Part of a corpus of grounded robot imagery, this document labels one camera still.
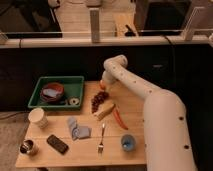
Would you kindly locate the wooden table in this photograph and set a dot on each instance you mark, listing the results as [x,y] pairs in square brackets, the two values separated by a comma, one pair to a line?
[85,152]

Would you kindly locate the white paper cup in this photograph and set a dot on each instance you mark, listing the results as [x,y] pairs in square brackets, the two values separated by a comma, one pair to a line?
[38,117]

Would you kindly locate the blue folded cloth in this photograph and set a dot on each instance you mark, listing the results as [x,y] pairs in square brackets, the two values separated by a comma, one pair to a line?
[78,131]

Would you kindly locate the blue small cup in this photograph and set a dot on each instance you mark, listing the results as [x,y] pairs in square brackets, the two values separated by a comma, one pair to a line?
[128,142]

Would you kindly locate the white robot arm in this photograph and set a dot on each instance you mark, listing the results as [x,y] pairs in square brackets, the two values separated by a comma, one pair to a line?
[167,140]

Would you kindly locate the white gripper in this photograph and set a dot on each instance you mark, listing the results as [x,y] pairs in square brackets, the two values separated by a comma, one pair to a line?
[109,80]

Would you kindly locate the silver fork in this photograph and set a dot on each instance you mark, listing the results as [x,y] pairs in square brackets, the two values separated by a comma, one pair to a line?
[101,145]

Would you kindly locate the tape roll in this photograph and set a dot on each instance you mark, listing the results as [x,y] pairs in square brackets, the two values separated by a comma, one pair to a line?
[74,101]

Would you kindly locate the silver metal mug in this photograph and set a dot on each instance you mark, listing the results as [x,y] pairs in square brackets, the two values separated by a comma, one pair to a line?
[28,147]

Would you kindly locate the red chili pepper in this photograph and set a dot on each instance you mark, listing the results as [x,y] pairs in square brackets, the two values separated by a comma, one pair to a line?
[118,119]

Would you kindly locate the orange apple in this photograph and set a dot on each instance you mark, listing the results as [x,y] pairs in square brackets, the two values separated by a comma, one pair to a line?
[102,85]

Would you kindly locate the purple grapes bunch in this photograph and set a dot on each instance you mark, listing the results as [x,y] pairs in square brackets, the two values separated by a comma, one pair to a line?
[98,99]

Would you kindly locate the green plastic tray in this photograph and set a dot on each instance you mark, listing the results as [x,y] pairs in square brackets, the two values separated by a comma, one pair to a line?
[73,87]

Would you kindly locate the red bowl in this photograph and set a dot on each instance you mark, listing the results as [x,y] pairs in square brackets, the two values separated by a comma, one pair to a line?
[52,92]

